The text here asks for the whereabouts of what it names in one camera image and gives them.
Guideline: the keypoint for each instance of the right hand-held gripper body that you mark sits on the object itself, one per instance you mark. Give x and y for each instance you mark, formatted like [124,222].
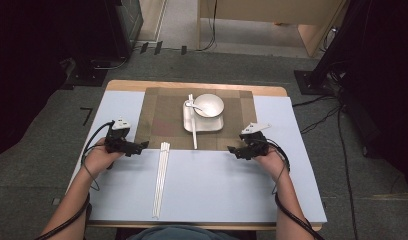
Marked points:
[257,146]

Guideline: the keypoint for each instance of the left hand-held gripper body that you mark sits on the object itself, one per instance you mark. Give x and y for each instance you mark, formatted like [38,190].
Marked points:
[118,140]

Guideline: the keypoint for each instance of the white square plate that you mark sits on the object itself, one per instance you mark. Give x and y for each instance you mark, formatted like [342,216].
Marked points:
[208,124]

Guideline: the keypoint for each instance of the pile of white chopsticks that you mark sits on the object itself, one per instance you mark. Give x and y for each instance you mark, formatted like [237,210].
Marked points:
[160,180]

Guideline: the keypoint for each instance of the white chopstick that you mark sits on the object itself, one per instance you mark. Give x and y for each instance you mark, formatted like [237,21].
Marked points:
[193,133]
[192,97]

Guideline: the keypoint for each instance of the person's right hand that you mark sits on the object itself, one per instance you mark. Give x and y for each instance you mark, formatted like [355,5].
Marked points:
[273,163]

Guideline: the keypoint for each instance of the person's left hand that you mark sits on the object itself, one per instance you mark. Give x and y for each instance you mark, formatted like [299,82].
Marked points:
[100,160]

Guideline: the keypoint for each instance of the pale blue table cover board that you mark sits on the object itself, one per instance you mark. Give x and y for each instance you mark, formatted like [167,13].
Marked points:
[225,186]

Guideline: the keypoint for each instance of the brown woven placemat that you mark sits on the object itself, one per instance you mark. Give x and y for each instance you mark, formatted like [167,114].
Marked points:
[165,113]

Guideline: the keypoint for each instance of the white bowl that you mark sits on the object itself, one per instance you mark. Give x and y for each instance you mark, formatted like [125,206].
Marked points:
[210,104]

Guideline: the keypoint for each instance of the wooden table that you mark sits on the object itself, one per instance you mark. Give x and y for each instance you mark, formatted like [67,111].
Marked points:
[125,85]

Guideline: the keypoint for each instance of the white spoon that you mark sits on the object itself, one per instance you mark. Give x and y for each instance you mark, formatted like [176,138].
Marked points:
[191,105]

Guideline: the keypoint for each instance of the black stand with flat base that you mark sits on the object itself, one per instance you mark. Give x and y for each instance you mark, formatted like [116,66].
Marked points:
[87,75]

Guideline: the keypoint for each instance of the black slanted stand with base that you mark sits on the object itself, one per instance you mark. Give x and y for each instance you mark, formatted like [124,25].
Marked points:
[312,80]

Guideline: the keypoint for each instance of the person's blue-grey clothing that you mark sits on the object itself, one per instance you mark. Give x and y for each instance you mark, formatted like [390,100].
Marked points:
[182,234]

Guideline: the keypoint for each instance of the dark glass-front cabinet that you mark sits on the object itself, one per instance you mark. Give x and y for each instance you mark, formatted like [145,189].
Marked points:
[128,26]

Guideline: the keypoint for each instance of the dark curtain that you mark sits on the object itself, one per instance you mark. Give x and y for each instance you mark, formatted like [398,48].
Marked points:
[388,100]
[25,66]

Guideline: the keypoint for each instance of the light wooden desk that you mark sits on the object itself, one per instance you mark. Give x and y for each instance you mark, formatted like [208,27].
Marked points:
[275,10]

